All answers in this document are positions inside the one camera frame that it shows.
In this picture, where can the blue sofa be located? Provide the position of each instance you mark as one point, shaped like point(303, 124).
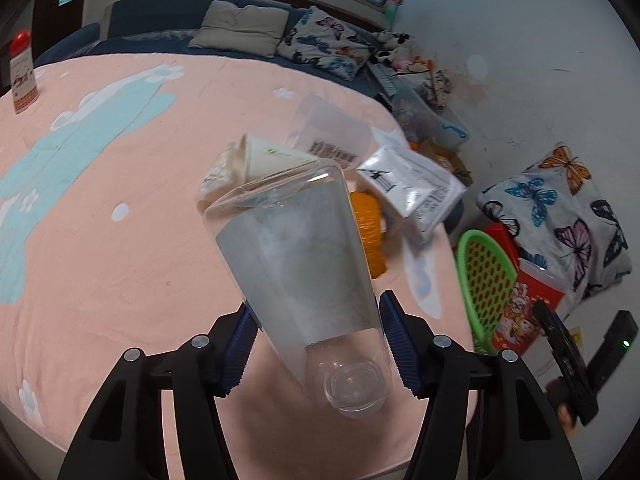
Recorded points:
point(150, 20)

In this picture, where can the butterfly print pillow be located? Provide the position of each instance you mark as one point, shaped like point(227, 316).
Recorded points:
point(320, 42)

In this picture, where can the orange and white plush toy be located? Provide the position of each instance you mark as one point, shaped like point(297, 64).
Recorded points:
point(415, 66)

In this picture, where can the translucent plastic cup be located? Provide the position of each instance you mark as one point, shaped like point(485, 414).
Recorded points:
point(330, 125)

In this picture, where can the beige pillow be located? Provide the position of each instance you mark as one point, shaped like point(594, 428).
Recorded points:
point(240, 27)

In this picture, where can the clear plastic bottle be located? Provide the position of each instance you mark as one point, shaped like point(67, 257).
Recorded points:
point(300, 260)

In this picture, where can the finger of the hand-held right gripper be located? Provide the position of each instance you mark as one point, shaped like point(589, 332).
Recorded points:
point(570, 360)

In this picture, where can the printed cloth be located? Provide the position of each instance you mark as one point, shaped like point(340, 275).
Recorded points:
point(441, 87)

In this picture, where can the white foil packet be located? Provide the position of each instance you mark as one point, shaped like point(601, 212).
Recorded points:
point(415, 185)

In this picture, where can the grey butterfly print cushion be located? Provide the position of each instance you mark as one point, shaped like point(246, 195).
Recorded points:
point(555, 215)

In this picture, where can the clear plastic storage box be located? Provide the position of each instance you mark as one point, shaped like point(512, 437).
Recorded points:
point(430, 117)

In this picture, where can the beige snack wrapper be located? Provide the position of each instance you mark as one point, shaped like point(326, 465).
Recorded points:
point(220, 172)

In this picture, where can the green plastic basket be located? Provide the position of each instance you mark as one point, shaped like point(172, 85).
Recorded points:
point(482, 285)

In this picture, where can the white paper cup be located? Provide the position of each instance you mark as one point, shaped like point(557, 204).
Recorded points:
point(270, 157)

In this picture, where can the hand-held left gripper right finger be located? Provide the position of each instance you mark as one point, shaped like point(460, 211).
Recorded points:
point(400, 345)

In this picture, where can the person's right hand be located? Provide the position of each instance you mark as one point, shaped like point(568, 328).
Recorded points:
point(565, 412)

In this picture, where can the cow plush toy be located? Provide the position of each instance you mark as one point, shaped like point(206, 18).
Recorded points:
point(392, 42)

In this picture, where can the orange plastic wrapper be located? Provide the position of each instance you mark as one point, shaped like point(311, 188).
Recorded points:
point(367, 232)

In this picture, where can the cardboard box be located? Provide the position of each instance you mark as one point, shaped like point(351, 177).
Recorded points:
point(450, 162)

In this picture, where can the red printed bucket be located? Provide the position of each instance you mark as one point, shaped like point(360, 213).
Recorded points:
point(525, 310)

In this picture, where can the green hanging toy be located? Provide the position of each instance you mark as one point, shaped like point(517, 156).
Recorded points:
point(394, 0)

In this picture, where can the red-capped white bottle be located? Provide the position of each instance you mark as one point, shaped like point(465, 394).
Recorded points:
point(22, 80)

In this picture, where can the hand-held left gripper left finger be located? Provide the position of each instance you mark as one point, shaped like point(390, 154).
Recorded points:
point(239, 350)

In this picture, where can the red plastic stool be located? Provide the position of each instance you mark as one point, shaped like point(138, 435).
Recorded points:
point(502, 242)

